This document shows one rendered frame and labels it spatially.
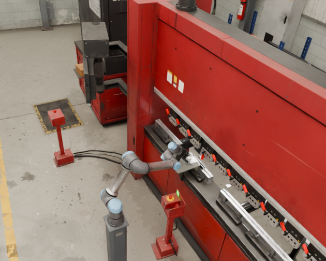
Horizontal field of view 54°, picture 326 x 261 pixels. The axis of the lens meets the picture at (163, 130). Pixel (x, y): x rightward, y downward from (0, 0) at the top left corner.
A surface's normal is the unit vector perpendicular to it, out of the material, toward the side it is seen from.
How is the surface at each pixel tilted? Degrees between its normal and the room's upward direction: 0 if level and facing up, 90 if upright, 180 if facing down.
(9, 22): 90
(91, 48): 90
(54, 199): 0
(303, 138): 90
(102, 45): 90
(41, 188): 0
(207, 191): 0
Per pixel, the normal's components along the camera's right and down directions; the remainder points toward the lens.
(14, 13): 0.44, 0.57
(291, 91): -0.86, 0.26
